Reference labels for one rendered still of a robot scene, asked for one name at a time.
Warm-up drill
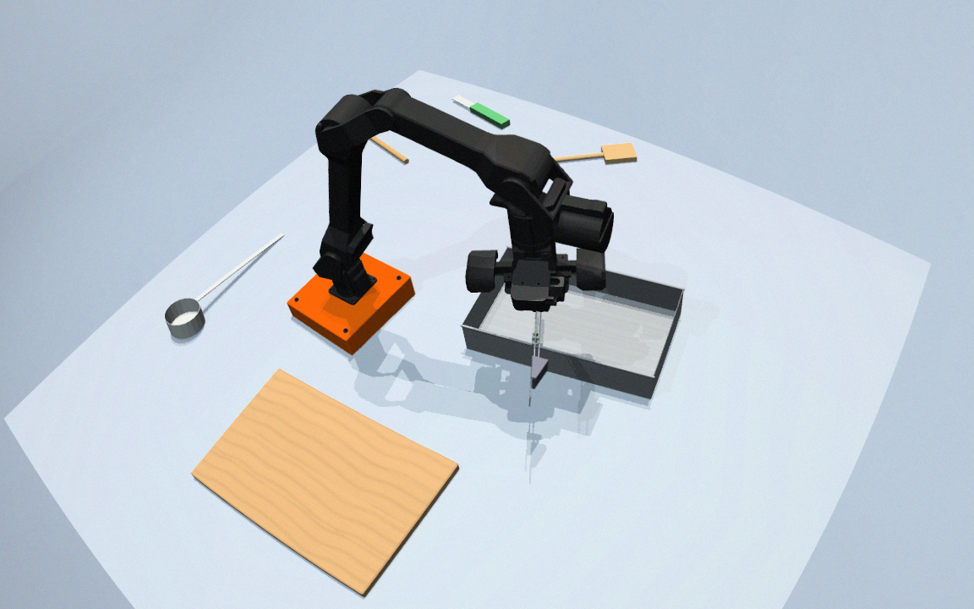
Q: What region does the grey rectangular roasting tin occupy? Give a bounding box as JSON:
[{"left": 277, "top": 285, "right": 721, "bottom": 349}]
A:
[{"left": 460, "top": 269, "right": 685, "bottom": 399}]

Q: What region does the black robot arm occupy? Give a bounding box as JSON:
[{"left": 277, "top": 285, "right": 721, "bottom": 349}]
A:
[{"left": 312, "top": 88, "right": 614, "bottom": 312}]

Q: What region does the grey measuring cup with long handle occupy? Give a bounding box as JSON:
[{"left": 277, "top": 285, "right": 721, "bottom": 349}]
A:
[{"left": 164, "top": 233, "right": 284, "bottom": 339}]

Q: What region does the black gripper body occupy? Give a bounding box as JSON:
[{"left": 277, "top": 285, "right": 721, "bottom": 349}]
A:
[{"left": 465, "top": 234, "right": 606, "bottom": 293}]

